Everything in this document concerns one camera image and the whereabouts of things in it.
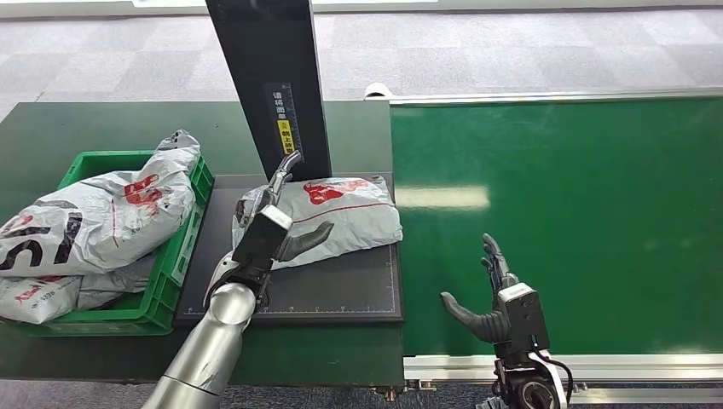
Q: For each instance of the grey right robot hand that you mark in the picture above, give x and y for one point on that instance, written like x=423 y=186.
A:
x=488 y=327

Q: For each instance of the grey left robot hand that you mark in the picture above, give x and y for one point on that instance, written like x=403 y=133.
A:
x=305 y=237

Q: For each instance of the grey mailer package red print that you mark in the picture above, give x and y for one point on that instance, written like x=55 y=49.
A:
x=356 y=220

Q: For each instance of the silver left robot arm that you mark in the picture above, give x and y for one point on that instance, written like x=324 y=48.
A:
x=209 y=350

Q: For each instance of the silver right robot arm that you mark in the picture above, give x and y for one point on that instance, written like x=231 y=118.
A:
x=528 y=392

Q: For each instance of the green conveyor belt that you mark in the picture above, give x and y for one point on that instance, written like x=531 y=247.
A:
x=593 y=226

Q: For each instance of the white conveyor roller end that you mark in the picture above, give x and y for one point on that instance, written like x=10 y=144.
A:
x=377 y=90

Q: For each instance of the plain dark grey package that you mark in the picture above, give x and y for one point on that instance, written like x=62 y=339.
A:
x=113 y=282

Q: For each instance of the large grey package black letters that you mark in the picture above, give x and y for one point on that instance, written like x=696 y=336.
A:
x=101 y=226

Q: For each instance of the black scanner platform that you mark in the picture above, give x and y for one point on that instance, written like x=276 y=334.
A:
x=339 y=288

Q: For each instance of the black yellow column label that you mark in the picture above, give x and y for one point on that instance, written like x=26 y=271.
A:
x=284 y=130

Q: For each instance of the green plastic crate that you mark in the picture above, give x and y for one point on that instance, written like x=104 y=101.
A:
x=169 y=271

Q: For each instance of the black scanner column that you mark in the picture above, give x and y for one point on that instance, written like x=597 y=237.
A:
x=271 y=56

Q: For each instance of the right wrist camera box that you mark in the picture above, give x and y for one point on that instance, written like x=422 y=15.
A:
x=525 y=319

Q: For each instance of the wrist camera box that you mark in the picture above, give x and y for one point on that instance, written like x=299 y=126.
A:
x=262 y=243
x=525 y=319

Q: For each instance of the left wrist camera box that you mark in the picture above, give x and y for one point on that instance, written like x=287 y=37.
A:
x=262 y=243

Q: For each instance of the small metal bracket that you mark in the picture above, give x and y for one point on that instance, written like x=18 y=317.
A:
x=425 y=386

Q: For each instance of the wide aluminium conveyor rail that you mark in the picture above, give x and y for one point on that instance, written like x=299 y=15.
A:
x=621 y=370

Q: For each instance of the thin aluminium conveyor rail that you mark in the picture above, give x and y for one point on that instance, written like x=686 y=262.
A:
x=565 y=95

